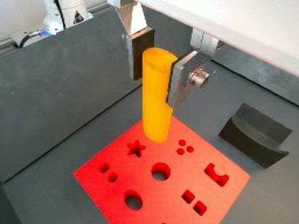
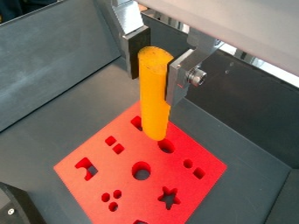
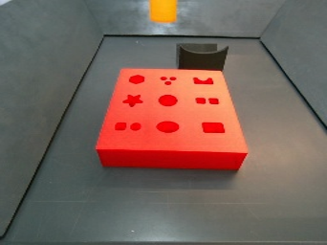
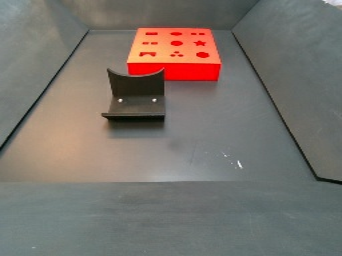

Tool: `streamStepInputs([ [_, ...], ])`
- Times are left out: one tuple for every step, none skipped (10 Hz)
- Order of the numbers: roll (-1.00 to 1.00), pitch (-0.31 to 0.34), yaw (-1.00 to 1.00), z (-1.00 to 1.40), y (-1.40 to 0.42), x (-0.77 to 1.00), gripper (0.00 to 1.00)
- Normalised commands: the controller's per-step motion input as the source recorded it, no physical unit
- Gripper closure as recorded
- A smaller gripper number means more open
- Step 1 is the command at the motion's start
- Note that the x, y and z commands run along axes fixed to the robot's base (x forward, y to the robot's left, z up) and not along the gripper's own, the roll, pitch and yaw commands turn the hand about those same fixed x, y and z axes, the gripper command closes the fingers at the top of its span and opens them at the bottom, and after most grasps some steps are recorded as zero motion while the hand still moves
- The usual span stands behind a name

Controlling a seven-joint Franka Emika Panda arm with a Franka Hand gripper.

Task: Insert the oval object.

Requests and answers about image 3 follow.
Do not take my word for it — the orange oval object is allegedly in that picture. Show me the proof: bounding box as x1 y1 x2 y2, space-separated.
150 0 178 23

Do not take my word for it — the red shape-sorter block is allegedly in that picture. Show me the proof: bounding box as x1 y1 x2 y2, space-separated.
96 68 249 170

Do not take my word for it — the black curved foam holder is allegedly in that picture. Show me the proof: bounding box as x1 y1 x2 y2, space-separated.
177 43 229 71

